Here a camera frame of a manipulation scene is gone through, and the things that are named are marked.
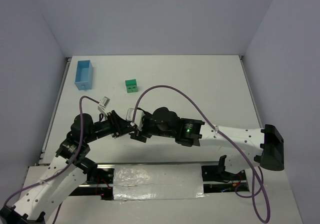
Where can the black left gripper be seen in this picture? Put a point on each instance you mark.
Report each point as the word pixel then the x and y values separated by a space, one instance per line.
pixel 114 124

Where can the green arched hospital block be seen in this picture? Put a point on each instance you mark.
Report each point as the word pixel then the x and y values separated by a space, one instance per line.
pixel 131 88

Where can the green rectangular wooden block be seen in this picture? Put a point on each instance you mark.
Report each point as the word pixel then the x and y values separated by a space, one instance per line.
pixel 131 82

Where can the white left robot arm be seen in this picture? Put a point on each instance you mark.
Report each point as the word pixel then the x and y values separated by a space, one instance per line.
pixel 69 168

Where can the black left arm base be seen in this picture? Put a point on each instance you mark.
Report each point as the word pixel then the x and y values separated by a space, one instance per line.
pixel 100 176

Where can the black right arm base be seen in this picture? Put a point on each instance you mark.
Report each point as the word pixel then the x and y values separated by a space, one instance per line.
pixel 217 180

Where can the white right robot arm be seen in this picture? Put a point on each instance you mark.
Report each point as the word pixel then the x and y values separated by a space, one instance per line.
pixel 256 147

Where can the blue plastic bin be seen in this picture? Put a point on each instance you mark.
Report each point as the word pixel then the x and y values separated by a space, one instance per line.
pixel 84 75

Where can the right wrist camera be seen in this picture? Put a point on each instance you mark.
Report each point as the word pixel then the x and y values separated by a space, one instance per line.
pixel 135 118

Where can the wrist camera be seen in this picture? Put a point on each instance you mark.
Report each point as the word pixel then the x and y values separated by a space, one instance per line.
pixel 135 118
pixel 102 106

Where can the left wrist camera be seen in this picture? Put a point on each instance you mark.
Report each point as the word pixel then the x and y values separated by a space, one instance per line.
pixel 102 106

